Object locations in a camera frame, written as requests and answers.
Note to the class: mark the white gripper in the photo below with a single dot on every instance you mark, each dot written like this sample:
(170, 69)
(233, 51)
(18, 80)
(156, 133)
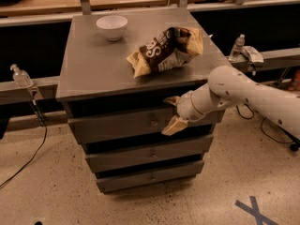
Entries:
(187, 109)

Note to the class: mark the grey top drawer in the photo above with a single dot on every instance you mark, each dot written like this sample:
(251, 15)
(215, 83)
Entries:
(118, 125)

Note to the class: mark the grey drawer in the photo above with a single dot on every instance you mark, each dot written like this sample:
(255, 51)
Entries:
(109, 161)
(138, 179)
(118, 125)

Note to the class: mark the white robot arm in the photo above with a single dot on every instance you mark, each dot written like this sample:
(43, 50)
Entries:
(227, 86)

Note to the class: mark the grey middle drawer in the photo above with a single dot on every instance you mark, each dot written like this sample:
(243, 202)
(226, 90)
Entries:
(109, 161)

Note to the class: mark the grey bottom drawer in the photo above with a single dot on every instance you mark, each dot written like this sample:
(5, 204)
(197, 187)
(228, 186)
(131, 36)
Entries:
(138, 179)

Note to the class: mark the grey drawer cabinet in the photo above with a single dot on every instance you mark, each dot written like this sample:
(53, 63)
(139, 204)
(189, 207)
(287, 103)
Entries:
(96, 78)

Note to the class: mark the brown yellow chip bag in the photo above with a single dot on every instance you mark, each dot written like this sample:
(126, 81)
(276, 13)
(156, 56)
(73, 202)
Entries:
(170, 49)

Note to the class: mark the clear plastic water bottle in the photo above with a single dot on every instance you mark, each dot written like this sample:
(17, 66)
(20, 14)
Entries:
(237, 47)

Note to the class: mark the white paper tag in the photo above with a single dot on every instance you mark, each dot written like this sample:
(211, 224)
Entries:
(252, 54)

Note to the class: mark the white ceramic bowl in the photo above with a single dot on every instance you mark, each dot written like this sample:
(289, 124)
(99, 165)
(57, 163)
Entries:
(112, 27)

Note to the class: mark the black chair base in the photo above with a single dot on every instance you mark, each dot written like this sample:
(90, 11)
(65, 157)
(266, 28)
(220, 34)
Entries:
(295, 146)

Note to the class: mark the clear sanitizer pump bottle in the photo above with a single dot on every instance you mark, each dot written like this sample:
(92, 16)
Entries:
(21, 77)

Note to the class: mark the grey metal rail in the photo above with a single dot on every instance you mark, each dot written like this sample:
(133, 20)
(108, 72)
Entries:
(11, 93)

